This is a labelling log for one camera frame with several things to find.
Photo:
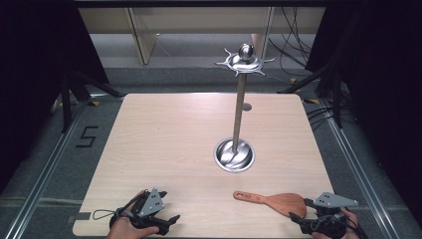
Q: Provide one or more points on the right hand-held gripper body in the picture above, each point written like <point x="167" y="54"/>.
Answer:
<point x="333" y="200"/>

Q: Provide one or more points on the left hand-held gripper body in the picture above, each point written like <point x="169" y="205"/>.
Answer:
<point x="151" y="204"/>

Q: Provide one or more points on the wooden spatula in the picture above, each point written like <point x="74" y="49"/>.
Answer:
<point x="285" y="202"/>

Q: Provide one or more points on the metal utensil rack with hooks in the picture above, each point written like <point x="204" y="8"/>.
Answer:
<point x="239" y="109"/>

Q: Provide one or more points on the person's right hand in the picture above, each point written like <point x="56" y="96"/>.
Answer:
<point x="352" y="222"/>

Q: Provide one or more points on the person's left hand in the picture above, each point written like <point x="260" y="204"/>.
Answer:
<point x="124" y="230"/>

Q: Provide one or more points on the black tripod stand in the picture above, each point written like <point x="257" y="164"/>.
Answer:
<point x="337" y="99"/>
<point x="66" y="103"/>

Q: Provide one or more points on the yellow black tape piece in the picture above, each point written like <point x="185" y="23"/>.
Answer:
<point x="95" y="103"/>
<point x="311" y="101"/>

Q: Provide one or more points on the grey round table cap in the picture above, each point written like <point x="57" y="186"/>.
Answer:
<point x="247" y="107"/>

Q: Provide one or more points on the black curtain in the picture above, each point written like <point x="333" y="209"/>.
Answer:
<point x="33" y="83"/>
<point x="384" y="83"/>

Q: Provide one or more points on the beige wooden desk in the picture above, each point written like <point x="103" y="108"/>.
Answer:
<point x="199" y="20"/>

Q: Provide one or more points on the metal floor rail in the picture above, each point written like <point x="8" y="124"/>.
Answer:
<point x="43" y="172"/>
<point x="361" y="172"/>

